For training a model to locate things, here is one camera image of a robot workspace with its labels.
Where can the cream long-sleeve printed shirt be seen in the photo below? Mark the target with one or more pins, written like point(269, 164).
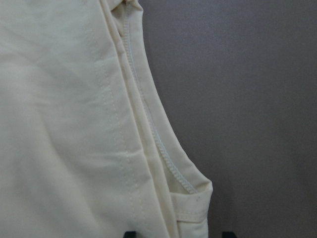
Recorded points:
point(86, 148)

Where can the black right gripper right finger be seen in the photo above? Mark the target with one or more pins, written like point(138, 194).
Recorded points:
point(228, 234)

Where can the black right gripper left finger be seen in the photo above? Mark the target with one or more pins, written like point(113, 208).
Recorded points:
point(129, 234)

